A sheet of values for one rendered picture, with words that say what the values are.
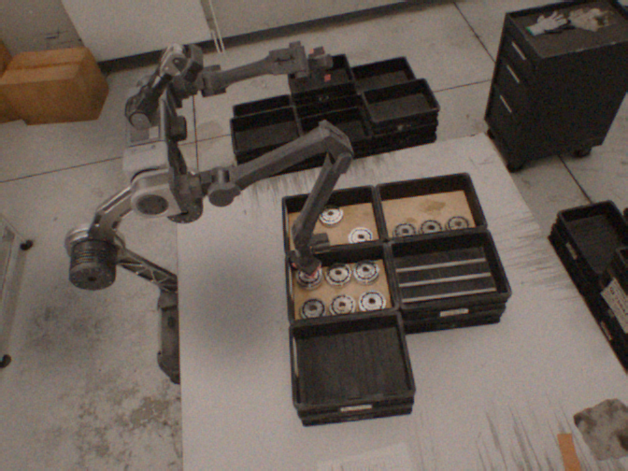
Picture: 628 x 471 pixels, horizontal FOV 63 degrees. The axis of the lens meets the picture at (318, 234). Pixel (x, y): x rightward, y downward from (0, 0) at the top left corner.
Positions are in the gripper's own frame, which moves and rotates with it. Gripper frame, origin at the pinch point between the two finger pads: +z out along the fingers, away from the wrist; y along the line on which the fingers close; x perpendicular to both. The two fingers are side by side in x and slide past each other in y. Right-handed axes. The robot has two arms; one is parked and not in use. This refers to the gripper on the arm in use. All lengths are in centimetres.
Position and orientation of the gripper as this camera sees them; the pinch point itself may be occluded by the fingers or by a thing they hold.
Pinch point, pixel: (307, 273)
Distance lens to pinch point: 196.7
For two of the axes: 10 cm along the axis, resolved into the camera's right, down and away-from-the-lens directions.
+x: -6.6, 6.4, -3.9
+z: 1.0, 5.9, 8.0
